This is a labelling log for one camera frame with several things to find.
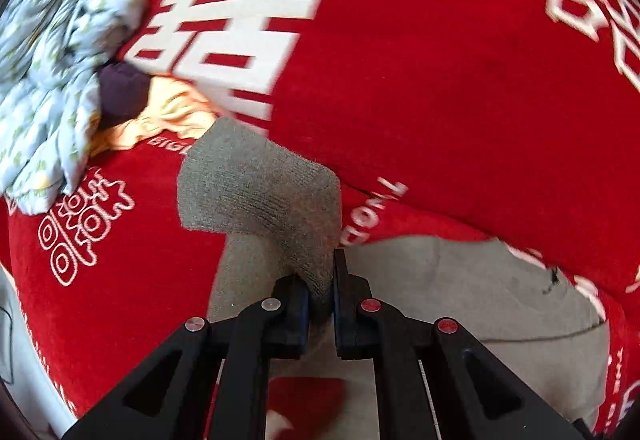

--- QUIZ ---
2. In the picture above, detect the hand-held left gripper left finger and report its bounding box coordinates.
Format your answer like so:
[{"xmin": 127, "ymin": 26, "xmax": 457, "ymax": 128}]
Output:
[{"xmin": 62, "ymin": 274, "xmax": 312, "ymax": 440}]

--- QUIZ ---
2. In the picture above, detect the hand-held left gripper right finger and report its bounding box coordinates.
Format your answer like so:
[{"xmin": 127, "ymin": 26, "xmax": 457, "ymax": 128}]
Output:
[{"xmin": 333, "ymin": 248, "xmax": 587, "ymax": 440}]

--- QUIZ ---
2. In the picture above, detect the grey knit garment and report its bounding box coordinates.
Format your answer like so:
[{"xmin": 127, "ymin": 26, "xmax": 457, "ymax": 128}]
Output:
[{"xmin": 176, "ymin": 116, "xmax": 610, "ymax": 436}]

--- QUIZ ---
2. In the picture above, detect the yellow garment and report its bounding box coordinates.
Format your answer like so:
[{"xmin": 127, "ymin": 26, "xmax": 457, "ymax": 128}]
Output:
[{"xmin": 90, "ymin": 76, "xmax": 219, "ymax": 156}]

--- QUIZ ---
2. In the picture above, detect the red printed blanket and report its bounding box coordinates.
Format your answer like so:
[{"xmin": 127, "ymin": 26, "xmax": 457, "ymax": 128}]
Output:
[{"xmin": 7, "ymin": 0, "xmax": 640, "ymax": 440}]

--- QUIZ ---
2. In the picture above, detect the dark purple cloth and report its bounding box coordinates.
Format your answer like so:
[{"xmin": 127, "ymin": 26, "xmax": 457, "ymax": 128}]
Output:
[{"xmin": 98, "ymin": 62, "xmax": 152, "ymax": 131}]

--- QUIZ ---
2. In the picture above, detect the light blue patterned garment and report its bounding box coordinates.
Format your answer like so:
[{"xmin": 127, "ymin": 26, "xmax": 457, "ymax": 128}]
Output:
[{"xmin": 0, "ymin": 0, "xmax": 148, "ymax": 216}]

